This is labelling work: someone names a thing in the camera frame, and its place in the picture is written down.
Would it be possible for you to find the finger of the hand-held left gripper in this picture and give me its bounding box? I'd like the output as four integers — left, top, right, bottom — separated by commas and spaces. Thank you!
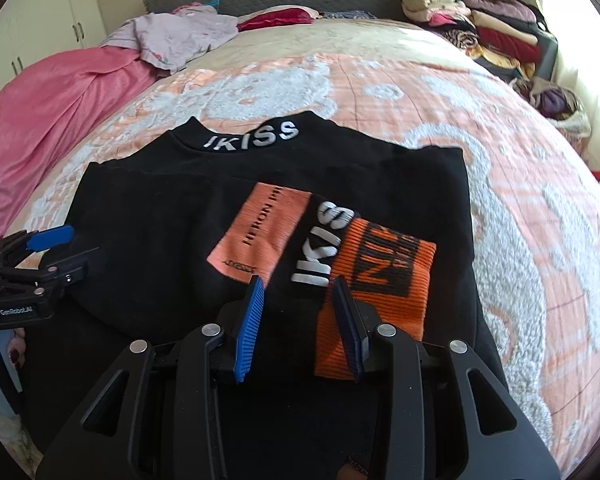
0, 225, 76, 268
35, 246, 101, 291

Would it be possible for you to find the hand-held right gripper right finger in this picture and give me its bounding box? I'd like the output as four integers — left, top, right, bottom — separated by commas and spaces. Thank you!
331, 276, 561, 480

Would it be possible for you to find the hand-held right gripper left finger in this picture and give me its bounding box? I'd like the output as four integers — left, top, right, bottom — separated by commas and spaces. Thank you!
35, 275, 266, 480

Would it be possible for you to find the black sweater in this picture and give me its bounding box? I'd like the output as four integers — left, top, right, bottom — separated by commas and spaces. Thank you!
27, 110, 511, 480

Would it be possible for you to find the heap of purple clothes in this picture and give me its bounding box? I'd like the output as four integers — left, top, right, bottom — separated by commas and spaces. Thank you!
512, 77, 592, 136

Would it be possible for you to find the stack of folded clothes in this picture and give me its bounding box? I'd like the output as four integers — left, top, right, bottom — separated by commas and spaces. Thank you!
401, 0, 548, 68

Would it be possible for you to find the person's left hand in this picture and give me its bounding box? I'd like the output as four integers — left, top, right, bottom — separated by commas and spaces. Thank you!
4, 331, 29, 375

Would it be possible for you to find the person's right hand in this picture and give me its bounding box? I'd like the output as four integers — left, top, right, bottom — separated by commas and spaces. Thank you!
337, 457, 371, 480

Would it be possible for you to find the pink blanket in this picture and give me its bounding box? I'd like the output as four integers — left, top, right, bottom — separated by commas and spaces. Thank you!
0, 46, 158, 241

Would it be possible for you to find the orange white patterned blanket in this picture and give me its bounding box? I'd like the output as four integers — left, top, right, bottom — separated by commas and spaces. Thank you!
5, 19, 600, 476

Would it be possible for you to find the cream wardrobe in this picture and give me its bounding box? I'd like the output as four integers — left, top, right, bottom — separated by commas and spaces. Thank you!
0, 0, 108, 78

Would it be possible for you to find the lavender crumpled garment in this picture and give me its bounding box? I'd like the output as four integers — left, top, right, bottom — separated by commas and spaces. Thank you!
102, 4, 241, 73

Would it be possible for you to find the red garment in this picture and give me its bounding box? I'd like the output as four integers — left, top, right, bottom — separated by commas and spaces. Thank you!
237, 6, 315, 32

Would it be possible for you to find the dark floral cloth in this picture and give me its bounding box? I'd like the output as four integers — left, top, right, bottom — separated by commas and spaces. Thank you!
322, 9, 378, 21

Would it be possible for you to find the dark grey nightstand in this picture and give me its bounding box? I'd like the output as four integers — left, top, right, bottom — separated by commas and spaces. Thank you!
530, 30, 558, 81

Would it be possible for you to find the cream curtain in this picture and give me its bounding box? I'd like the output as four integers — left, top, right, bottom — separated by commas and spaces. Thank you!
532, 0, 600, 161

